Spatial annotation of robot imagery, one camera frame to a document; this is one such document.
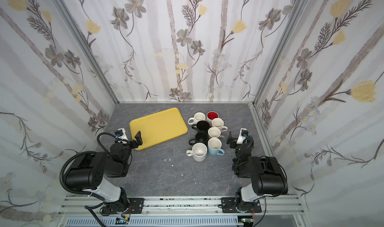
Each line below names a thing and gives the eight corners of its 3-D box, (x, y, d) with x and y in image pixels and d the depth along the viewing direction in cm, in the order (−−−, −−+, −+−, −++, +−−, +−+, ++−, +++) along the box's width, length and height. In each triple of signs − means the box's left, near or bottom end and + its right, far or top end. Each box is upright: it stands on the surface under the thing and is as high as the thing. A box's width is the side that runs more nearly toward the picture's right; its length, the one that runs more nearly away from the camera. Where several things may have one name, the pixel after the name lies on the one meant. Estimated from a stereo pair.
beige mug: (186, 161, 91) (186, 155, 84) (187, 149, 96) (186, 142, 89) (206, 162, 91) (207, 156, 84) (205, 149, 96) (206, 142, 89)
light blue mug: (207, 158, 92) (208, 151, 85) (206, 145, 98) (207, 137, 91) (222, 158, 92) (224, 151, 85) (220, 145, 98) (222, 137, 91)
